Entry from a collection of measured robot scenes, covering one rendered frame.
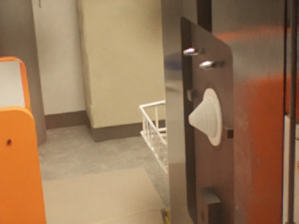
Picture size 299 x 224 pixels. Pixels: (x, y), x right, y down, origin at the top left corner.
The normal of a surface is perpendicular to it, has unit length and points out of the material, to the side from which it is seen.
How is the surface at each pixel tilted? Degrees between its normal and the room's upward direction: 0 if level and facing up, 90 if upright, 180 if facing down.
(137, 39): 90
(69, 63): 90
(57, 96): 90
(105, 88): 90
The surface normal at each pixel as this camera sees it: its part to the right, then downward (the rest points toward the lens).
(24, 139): 0.21, 0.31
